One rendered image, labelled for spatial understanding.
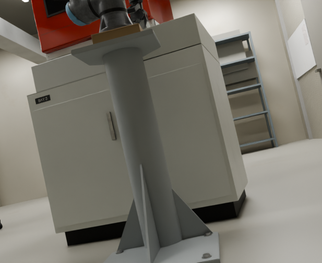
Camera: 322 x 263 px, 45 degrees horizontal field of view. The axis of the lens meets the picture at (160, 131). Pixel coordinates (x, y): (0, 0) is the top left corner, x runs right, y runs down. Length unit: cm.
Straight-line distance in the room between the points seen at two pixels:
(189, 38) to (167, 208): 80
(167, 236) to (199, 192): 37
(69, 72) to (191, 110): 67
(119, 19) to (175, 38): 37
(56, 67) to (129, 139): 74
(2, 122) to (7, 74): 108
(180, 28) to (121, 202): 88
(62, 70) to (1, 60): 743
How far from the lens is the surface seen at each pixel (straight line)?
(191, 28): 189
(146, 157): 152
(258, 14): 854
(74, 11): 177
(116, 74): 157
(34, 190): 903
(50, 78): 213
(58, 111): 209
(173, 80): 186
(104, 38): 158
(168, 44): 190
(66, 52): 284
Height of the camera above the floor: 37
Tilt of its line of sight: 3 degrees up
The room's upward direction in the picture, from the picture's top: 13 degrees counter-clockwise
